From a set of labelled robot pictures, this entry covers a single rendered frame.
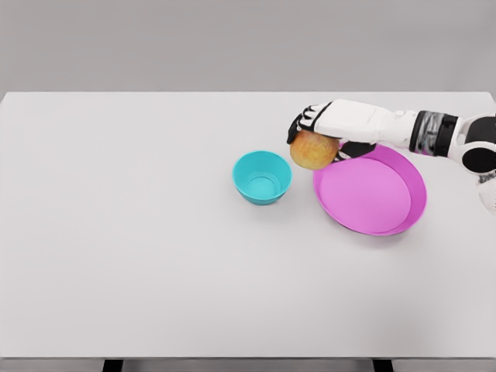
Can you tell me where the blue bowl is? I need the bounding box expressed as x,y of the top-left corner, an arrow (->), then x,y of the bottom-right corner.
232,150 -> 293,206

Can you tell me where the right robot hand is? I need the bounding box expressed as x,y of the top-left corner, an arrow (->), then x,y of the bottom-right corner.
286,99 -> 383,163

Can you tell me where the yellow-red apple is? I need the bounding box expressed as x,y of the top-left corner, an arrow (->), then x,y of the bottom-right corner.
289,129 -> 339,172

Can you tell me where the pink plate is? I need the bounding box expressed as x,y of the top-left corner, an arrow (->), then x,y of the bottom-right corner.
312,142 -> 428,237

